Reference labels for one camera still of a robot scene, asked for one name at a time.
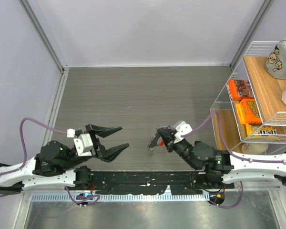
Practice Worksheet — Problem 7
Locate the orange snack box top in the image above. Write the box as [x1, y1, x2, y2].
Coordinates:
[228, 80, 254, 101]

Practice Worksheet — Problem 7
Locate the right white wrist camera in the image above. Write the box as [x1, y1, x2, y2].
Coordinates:
[173, 120, 193, 144]

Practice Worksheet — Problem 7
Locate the white slotted cable duct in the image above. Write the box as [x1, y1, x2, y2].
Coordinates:
[31, 191, 209, 202]

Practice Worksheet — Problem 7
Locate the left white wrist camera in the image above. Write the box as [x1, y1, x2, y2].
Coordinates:
[67, 128, 93, 157]

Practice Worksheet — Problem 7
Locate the orange yellow snack box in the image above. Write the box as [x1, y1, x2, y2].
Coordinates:
[235, 98, 262, 125]

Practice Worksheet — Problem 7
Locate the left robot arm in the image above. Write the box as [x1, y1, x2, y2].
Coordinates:
[0, 124, 129, 195]

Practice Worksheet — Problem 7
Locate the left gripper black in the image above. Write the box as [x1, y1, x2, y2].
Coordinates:
[63, 124, 131, 170]

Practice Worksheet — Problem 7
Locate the grey printed pouch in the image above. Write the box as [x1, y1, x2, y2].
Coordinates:
[265, 38, 286, 80]

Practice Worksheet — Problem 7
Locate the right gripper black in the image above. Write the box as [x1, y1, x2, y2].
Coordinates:
[158, 128, 198, 170]

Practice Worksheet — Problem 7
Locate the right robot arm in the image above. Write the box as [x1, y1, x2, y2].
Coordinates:
[92, 121, 286, 189]

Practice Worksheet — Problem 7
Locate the cream lotion bottle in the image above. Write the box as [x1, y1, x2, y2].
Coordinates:
[241, 143, 269, 155]

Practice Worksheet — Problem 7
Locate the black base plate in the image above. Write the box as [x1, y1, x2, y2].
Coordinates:
[70, 171, 234, 195]

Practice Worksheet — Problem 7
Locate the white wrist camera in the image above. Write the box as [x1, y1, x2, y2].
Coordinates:
[173, 120, 193, 144]
[67, 128, 93, 157]

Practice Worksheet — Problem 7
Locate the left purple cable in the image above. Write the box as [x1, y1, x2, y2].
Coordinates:
[0, 117, 101, 207]

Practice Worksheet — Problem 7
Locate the yellow snack bag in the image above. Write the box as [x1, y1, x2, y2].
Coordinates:
[245, 124, 278, 140]

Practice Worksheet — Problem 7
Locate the white wire shelf rack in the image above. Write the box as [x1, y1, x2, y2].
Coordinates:
[210, 42, 286, 155]

